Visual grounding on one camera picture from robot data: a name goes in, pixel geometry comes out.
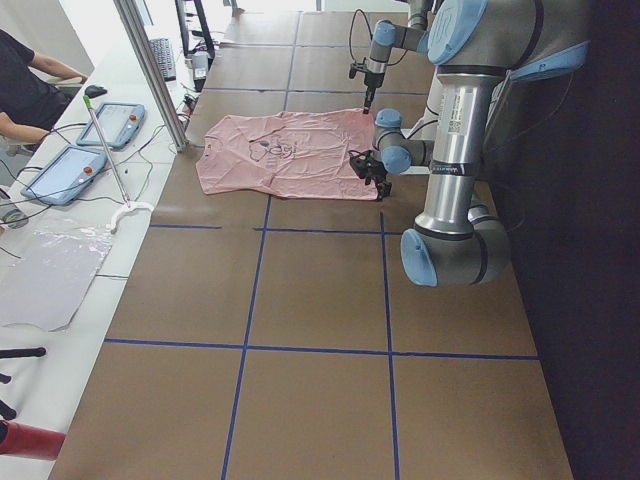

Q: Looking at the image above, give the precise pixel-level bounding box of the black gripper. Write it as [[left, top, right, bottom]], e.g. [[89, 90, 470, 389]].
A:
[[348, 150, 392, 201], [349, 58, 385, 114]]

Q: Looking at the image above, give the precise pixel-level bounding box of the pink snoopy t-shirt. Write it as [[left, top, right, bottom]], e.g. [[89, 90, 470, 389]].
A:
[[196, 109, 378, 201]]

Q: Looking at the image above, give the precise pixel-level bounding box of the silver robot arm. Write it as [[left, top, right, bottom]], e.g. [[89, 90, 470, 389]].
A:
[[350, 0, 591, 287], [348, 1, 441, 114]]

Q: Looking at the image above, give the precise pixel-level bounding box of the black keyboard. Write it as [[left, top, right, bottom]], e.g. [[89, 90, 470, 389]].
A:
[[148, 37, 177, 81]]

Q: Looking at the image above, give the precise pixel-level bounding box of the upper blue teach pendant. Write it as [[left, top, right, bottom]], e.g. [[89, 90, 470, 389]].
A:
[[92, 102, 146, 150]]

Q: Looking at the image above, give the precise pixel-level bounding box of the blue teach pendant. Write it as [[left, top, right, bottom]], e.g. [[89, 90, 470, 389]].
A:
[[92, 102, 146, 150], [21, 145, 107, 206]]

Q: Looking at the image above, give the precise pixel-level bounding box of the white hanger reaching pole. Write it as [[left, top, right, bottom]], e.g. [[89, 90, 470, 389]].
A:
[[83, 95, 154, 234]]

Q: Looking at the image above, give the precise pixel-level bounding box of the black computer mouse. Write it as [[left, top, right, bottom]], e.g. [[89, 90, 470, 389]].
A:
[[84, 85, 108, 98]]

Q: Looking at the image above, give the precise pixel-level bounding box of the lower blue teach pendant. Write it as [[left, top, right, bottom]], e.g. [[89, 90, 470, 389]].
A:
[[21, 145, 107, 206]]

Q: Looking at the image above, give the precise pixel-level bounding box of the seated person in black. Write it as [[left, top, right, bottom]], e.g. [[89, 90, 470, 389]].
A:
[[1, 31, 88, 145]]

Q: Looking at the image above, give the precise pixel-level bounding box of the clear plastic bag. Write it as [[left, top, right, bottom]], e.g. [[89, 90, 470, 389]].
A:
[[1, 219, 114, 332]]

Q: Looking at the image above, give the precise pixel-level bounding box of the red fire extinguisher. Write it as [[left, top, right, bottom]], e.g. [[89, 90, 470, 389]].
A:
[[1, 420, 66, 460]]

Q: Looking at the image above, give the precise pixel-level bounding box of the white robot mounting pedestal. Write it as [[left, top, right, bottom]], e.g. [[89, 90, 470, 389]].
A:
[[402, 74, 443, 175]]

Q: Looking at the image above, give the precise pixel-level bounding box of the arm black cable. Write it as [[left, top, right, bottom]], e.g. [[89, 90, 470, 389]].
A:
[[348, 8, 401, 71]]

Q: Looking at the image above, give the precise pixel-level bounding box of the aluminium frame post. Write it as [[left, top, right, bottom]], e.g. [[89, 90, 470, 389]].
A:
[[113, 0, 188, 152]]

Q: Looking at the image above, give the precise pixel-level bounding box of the black camera tripod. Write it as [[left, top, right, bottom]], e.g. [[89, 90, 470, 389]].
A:
[[0, 345, 47, 421]]

